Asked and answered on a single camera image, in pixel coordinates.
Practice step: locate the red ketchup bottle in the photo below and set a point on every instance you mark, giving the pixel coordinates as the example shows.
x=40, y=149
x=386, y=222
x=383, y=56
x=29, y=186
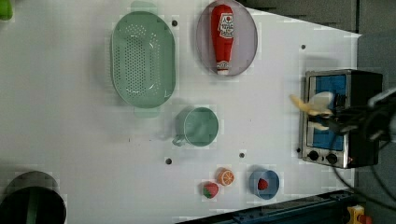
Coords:
x=222, y=29

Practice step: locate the red strawberry on table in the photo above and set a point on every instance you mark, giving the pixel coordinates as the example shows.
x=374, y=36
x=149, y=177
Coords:
x=210, y=190

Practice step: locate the black toaster oven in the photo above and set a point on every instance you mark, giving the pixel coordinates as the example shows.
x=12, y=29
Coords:
x=342, y=140

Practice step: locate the peeled banana toy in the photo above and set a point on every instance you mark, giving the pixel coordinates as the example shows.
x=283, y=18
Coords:
x=317, y=109

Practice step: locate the orange slice toy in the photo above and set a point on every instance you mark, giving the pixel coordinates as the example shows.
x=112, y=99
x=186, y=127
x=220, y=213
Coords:
x=225, y=177

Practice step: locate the green mug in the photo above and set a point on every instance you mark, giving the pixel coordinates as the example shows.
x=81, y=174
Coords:
x=197, y=126

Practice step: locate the blue bowl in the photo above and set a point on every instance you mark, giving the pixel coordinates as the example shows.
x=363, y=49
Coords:
x=273, y=183

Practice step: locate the grey oval plate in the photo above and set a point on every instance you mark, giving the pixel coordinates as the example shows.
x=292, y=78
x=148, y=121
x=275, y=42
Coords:
x=245, y=42

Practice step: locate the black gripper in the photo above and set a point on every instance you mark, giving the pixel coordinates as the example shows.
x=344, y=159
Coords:
x=374, y=122

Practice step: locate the green perforated colander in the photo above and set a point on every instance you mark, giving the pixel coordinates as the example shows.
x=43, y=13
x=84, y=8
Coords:
x=143, y=59

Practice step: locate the red strawberry in bowl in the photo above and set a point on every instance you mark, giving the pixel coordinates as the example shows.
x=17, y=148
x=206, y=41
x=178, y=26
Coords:
x=262, y=184

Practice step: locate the green marker cap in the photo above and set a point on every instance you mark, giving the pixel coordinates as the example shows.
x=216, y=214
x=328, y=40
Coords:
x=6, y=11

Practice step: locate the yellow red emergency button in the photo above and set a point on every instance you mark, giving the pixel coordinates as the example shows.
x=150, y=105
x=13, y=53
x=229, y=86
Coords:
x=357, y=215

